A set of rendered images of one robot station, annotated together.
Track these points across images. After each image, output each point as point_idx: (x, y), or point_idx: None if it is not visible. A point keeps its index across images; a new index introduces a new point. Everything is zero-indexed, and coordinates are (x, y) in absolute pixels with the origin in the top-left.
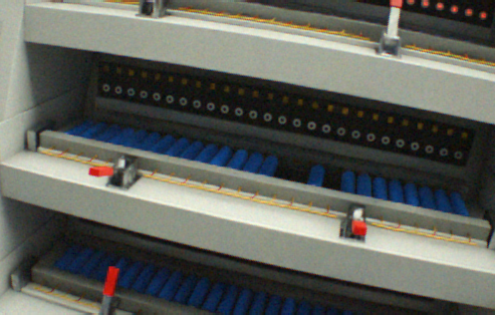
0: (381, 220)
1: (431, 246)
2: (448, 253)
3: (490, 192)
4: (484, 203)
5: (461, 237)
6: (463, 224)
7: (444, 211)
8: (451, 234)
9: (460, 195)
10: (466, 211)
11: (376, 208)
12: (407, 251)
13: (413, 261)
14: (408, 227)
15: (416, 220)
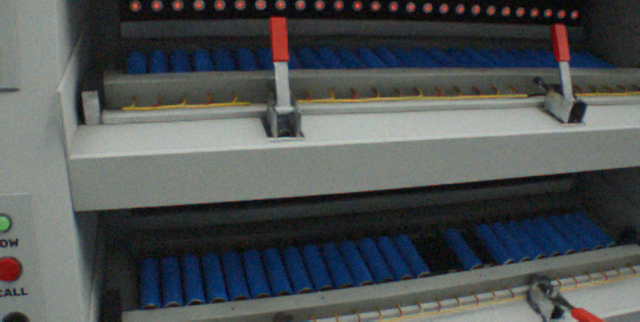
0: (561, 283)
1: (609, 292)
2: (626, 294)
3: (607, 202)
4: (598, 211)
5: (622, 269)
6: (624, 258)
7: (594, 245)
8: (619, 272)
9: (584, 214)
10: (608, 236)
11: (551, 271)
12: (600, 309)
13: (610, 318)
14: (580, 278)
15: (585, 269)
